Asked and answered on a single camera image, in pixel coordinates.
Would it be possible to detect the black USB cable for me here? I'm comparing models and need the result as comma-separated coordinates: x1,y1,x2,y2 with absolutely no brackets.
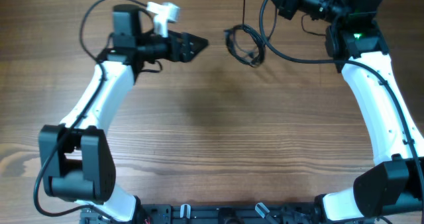
224,0,279,68

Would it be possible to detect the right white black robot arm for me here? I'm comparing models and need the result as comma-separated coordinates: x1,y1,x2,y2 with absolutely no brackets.
265,0,423,223

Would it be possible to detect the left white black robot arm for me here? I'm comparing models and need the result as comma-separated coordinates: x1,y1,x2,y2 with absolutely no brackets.
33,0,208,223

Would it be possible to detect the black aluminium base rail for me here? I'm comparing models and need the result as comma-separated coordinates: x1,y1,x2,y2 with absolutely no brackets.
79,202,392,224

